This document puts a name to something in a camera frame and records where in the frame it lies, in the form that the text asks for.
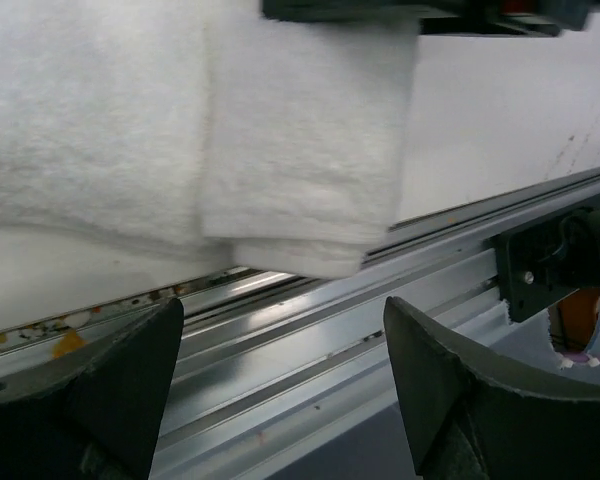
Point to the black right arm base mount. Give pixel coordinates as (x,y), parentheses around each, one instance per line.
(542,261)

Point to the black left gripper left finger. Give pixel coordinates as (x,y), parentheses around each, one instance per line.
(94,413)

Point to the white towel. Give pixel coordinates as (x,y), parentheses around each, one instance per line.
(202,130)

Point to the aluminium rail frame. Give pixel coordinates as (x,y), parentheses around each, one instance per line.
(273,366)

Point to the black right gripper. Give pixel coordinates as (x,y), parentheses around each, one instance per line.
(533,18)

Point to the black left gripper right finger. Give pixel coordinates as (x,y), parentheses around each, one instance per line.
(471,413)

